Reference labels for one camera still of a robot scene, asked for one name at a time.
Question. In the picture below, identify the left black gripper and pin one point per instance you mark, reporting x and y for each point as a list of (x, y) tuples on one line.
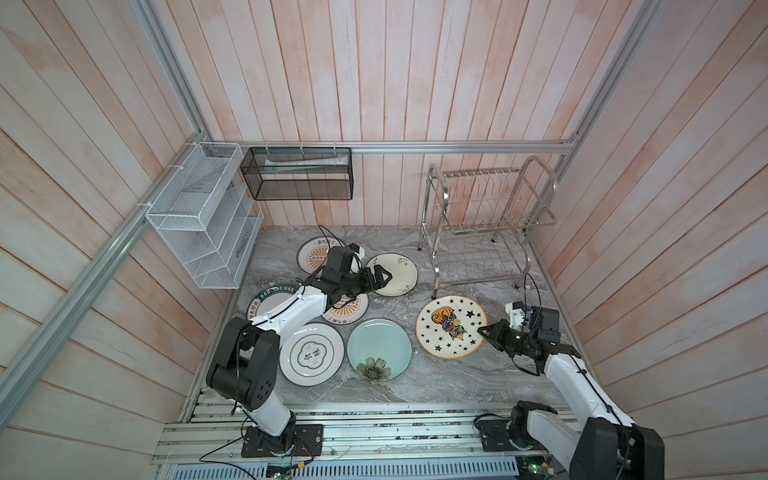
[(369, 285)]

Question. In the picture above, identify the cream plate with red berries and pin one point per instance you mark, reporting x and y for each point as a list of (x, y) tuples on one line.
[(403, 270)]

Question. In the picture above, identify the white star patterned plate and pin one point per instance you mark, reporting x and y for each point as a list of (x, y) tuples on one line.
[(447, 327)]

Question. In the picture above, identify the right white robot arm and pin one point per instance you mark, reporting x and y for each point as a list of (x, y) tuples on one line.
[(609, 444)]

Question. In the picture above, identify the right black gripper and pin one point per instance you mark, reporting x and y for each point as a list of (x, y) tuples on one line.
[(495, 336)]

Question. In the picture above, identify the green rim lettered plate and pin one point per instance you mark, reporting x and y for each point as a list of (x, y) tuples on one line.
[(269, 298)]

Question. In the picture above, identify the white plate green clover outline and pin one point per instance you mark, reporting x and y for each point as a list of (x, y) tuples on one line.
[(312, 355)]

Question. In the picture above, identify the stainless steel dish rack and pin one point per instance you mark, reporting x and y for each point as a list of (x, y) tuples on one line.
[(475, 225)]

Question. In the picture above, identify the sunburst plate near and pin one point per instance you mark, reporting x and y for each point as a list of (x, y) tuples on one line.
[(347, 311)]

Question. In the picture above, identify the mint green flower plate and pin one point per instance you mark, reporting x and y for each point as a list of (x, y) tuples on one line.
[(379, 350)]

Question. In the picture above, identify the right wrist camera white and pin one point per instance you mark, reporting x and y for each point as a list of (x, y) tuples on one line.
[(518, 313)]

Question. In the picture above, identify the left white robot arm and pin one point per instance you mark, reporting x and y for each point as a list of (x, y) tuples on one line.
[(245, 362)]

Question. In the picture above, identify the small sunburst plate far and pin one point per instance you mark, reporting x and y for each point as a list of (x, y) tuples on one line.
[(313, 253)]

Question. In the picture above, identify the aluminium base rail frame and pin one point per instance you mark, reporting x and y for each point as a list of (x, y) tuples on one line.
[(360, 420)]

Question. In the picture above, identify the white wire mesh shelf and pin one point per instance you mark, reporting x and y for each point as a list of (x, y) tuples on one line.
[(208, 221)]

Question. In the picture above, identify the black wire mesh basket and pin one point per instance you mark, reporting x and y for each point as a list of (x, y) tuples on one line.
[(299, 173)]

